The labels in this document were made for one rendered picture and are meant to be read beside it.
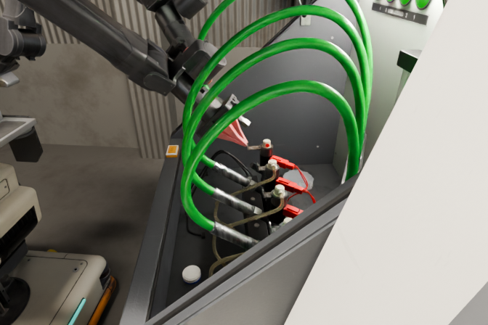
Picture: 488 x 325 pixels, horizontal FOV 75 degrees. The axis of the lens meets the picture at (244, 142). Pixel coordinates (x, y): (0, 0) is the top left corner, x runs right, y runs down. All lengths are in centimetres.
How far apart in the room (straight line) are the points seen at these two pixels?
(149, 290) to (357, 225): 41
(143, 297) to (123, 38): 43
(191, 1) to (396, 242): 65
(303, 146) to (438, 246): 86
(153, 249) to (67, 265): 103
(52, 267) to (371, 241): 153
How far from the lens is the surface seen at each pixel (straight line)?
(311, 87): 36
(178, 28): 78
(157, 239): 68
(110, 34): 58
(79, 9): 57
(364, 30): 65
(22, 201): 120
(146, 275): 63
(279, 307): 43
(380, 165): 28
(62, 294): 158
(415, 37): 71
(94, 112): 298
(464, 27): 25
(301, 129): 103
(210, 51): 62
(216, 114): 64
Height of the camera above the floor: 143
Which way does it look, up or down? 29 degrees down
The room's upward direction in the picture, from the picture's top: straight up
